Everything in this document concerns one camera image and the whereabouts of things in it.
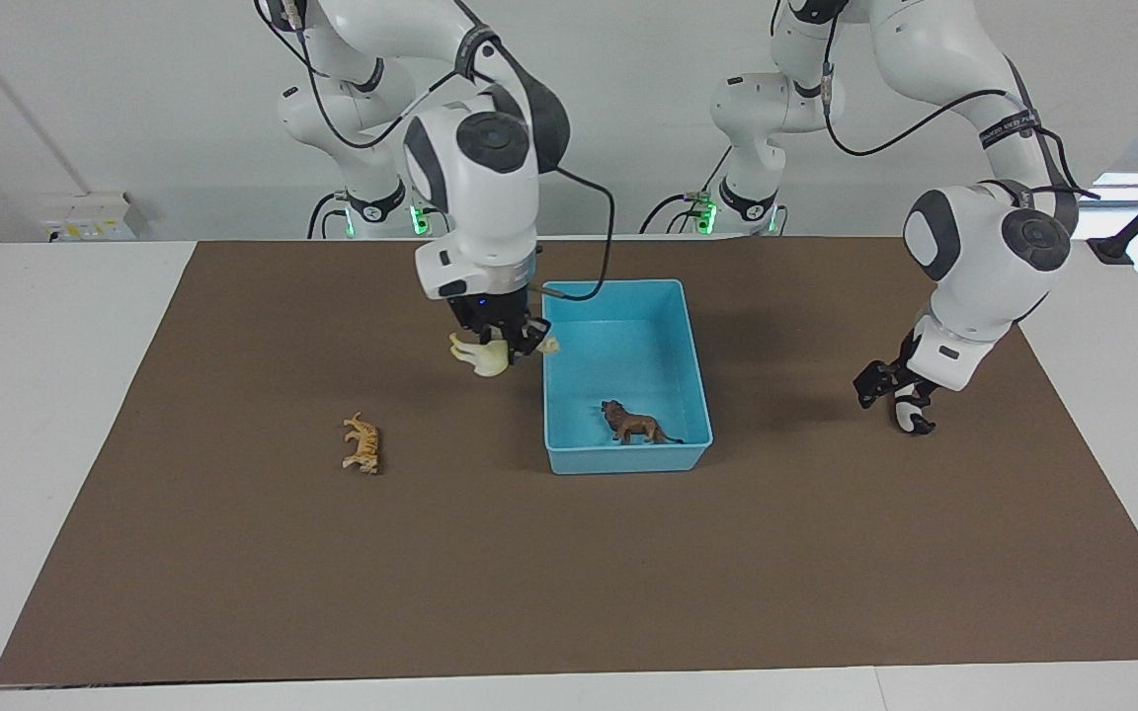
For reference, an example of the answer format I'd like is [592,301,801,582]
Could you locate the cream llama toy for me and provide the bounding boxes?
[447,331,561,380]

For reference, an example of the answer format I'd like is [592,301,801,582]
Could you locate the black and white panda toy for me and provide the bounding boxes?
[892,383,936,436]

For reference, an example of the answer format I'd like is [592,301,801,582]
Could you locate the brown lion toy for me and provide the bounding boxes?
[600,399,686,446]

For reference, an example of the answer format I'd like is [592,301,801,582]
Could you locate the orange striped tiger toy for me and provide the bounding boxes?
[341,412,383,476]

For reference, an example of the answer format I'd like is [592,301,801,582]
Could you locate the light blue plastic storage box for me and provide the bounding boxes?
[541,279,714,476]

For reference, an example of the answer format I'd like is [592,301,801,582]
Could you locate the brown table mat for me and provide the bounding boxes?
[0,235,1138,686]

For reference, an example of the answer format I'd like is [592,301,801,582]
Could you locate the black left arm base cable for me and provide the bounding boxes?
[639,146,734,236]

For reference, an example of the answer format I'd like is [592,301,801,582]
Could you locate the black arm base cable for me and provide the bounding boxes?
[639,146,734,236]
[306,190,353,241]

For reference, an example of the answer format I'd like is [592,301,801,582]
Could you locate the black right arm base cable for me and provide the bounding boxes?
[306,190,353,241]

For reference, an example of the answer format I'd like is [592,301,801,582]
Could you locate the white wall socket box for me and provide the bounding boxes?
[40,192,148,242]

